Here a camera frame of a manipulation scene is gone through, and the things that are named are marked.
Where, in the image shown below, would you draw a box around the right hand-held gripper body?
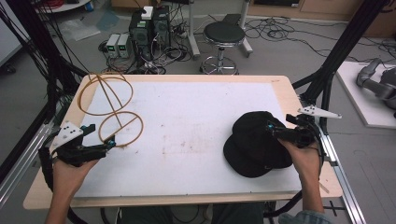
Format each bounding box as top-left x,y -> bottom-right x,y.
293,105 -> 343,149

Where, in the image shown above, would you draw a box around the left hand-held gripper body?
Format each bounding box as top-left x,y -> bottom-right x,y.
50,121 -> 109,167

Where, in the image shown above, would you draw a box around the black cap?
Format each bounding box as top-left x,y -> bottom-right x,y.
222,110 -> 294,179

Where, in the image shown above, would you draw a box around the gold wire hat stand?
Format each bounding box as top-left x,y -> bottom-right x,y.
77,71 -> 145,149

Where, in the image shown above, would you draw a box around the person's left hand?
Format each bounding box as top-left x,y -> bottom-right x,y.
51,156 -> 100,195

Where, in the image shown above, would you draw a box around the person's right hand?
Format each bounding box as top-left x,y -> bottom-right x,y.
277,137 -> 322,185

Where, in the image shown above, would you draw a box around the white platform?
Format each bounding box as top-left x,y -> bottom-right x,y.
335,61 -> 396,130

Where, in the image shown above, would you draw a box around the white table mat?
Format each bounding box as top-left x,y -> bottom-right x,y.
74,80 -> 303,199

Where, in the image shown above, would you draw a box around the person's left leg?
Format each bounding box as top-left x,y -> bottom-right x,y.
119,204 -> 174,224

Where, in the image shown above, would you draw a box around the person's leg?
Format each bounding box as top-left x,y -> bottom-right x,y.
119,204 -> 174,224
211,202 -> 266,224

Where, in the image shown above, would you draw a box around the grey power supply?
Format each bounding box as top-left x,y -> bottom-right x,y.
117,33 -> 133,59
105,33 -> 121,59

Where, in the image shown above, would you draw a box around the person's right leg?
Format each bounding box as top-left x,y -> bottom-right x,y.
211,202 -> 266,224

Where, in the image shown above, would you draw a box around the clear plastic sheet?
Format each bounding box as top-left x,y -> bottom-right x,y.
58,18 -> 102,42

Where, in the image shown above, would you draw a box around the black computer tower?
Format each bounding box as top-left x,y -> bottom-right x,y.
128,12 -> 154,61
151,5 -> 172,49

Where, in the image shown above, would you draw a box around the black round stool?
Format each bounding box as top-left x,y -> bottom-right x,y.
200,21 -> 248,76

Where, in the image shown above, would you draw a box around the white round table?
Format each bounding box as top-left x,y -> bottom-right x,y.
33,0 -> 92,14

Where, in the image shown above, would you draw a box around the white box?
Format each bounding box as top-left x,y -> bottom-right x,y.
141,6 -> 154,21

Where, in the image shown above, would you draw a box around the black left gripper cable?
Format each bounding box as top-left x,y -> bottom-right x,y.
37,145 -> 56,193

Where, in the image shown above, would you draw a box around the aluminium rail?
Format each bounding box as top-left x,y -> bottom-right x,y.
317,123 -> 368,224
0,121 -> 53,208

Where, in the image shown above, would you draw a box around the black floor cables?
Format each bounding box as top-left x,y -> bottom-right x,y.
244,16 -> 396,64

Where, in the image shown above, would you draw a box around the black frame post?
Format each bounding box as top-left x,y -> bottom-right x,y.
291,0 -> 390,135
0,0 -> 90,185

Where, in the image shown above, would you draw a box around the tangle of cables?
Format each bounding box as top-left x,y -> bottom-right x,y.
98,6 -> 192,76

